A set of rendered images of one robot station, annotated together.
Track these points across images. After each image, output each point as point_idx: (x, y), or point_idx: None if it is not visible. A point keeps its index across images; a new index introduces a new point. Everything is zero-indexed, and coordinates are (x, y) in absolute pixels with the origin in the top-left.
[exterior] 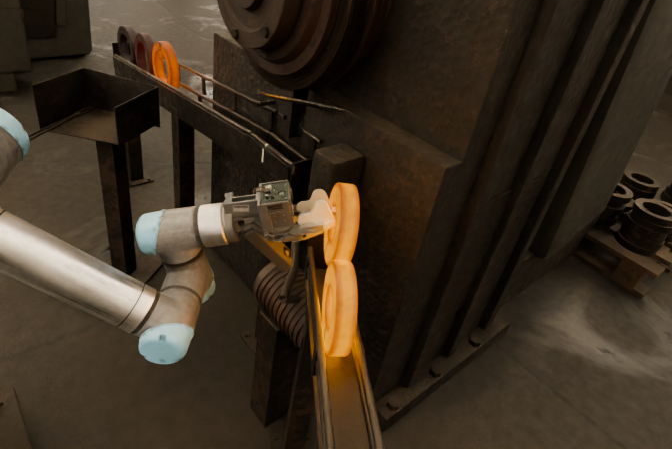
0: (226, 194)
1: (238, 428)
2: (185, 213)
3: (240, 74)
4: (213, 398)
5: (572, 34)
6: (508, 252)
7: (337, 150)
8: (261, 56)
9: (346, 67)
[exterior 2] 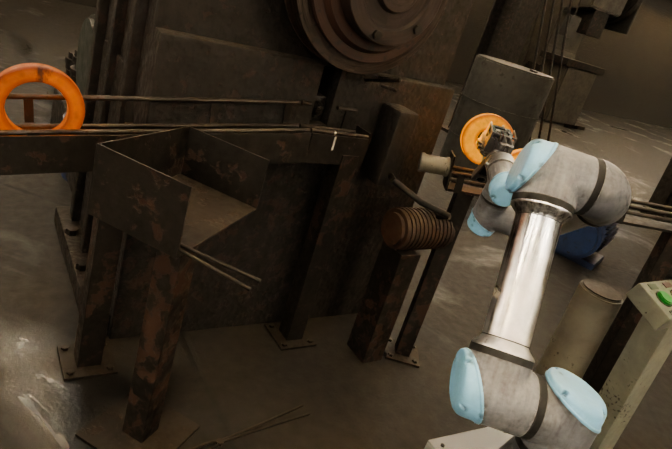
0: (502, 144)
1: (381, 374)
2: (511, 165)
3: (226, 77)
4: (353, 383)
5: None
6: None
7: (400, 107)
8: (371, 50)
9: None
